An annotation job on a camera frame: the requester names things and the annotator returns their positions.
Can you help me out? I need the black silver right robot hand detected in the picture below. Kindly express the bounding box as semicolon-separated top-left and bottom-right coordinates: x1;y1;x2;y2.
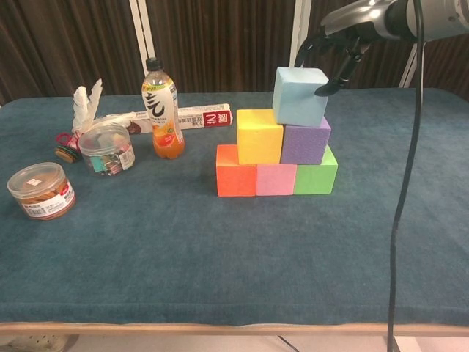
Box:
295;0;395;98

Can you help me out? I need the light blue foam cube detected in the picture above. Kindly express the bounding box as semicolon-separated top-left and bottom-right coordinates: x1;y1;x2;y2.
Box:
271;66;330;128

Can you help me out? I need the purple foam cube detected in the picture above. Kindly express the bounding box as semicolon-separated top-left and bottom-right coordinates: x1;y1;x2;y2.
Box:
280;117;333;166

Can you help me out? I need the yellow foam cube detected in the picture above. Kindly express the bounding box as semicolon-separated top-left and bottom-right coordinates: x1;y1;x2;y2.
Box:
236;108;285;166

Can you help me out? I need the green foam cube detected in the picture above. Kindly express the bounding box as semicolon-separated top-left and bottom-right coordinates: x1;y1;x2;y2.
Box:
293;144;339;196

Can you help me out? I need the pink foam cube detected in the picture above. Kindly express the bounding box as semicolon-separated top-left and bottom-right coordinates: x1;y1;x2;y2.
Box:
256;163;298;197

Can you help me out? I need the long cling film box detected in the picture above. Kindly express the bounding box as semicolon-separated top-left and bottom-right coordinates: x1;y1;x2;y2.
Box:
95;102;234;135

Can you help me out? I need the orange foam cube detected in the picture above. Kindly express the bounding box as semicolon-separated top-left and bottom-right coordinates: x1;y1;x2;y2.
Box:
215;144;259;198

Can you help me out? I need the orange drink plastic bottle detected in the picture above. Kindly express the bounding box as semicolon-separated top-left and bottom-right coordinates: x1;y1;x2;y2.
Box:
141;57;186;161

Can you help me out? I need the clear jar of binder clips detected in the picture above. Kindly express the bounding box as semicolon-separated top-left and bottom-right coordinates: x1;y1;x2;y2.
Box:
78;122;136;177

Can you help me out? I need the white feather shuttlecock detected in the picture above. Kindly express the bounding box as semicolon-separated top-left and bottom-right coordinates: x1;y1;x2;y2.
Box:
54;78;104;163

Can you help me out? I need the teal velvet table cloth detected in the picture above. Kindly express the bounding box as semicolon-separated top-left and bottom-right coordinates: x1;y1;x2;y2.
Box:
0;87;469;327

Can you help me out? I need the clear jar of rubber bands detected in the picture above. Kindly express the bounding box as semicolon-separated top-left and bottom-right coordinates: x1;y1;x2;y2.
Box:
7;161;78;221

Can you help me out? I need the beige perforated shoe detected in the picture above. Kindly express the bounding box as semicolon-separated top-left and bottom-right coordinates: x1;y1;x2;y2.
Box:
0;332;70;352

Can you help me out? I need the white upright frame post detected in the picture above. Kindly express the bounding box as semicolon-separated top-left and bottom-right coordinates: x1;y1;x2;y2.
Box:
287;0;313;92

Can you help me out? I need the white slanted frame post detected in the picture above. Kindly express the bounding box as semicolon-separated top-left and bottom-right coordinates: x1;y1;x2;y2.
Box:
398;36;426;89
129;0;156;97

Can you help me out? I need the black hanging cable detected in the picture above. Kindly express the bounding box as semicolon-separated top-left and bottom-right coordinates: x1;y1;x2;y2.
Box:
386;0;426;352

